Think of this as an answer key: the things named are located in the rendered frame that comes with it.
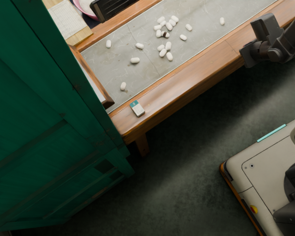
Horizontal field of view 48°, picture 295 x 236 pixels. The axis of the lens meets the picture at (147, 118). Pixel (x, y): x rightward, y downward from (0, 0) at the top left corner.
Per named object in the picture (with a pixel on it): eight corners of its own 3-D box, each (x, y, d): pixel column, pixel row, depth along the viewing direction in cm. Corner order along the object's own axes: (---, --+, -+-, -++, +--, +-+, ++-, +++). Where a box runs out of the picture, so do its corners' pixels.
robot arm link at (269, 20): (280, 62, 85) (308, 46, 86) (263, 20, 82) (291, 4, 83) (256, 62, 96) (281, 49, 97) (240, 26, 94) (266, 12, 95)
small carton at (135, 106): (145, 112, 131) (144, 111, 129) (137, 117, 130) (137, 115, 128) (136, 100, 132) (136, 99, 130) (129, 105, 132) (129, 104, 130)
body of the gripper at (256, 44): (237, 49, 102) (249, 48, 95) (264, 34, 103) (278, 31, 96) (246, 68, 103) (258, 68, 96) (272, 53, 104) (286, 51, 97)
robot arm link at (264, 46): (275, 62, 91) (292, 53, 91) (265, 40, 89) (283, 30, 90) (261, 63, 97) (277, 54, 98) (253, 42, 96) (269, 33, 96)
